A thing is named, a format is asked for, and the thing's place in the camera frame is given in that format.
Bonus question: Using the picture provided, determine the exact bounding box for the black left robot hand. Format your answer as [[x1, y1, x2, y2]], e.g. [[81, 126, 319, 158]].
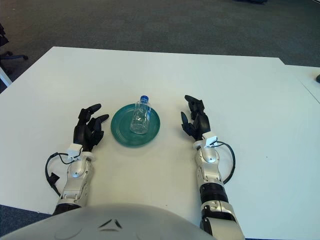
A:
[[73, 103, 110, 153]]

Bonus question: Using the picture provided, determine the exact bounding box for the silver robot torso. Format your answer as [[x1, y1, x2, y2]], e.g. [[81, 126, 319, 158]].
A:
[[0, 203, 213, 240]]

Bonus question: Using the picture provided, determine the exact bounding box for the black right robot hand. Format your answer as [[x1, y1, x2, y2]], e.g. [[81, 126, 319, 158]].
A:
[[180, 94, 211, 142]]

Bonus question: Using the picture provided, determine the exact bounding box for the black office chair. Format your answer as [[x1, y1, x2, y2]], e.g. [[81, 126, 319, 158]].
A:
[[0, 23, 29, 75]]

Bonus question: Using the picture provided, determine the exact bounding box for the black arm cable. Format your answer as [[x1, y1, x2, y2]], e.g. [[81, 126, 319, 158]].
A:
[[214, 141, 236, 186], [44, 152, 83, 198]]

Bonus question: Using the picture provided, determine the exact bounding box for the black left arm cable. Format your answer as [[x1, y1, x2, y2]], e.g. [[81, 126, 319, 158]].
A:
[[44, 152, 83, 198]]

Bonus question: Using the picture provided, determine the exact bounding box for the green round plate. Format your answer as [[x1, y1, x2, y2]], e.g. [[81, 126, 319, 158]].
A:
[[110, 103, 162, 148]]

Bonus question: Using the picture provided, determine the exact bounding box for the clear bottle with blue cap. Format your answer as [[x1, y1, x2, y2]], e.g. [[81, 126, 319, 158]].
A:
[[129, 95, 153, 135]]

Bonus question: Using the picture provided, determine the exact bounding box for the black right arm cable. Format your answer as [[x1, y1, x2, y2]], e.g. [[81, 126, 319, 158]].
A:
[[214, 141, 236, 186]]

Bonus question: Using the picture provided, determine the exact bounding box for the white desk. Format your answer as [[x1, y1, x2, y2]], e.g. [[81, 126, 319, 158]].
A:
[[0, 66, 13, 87]]

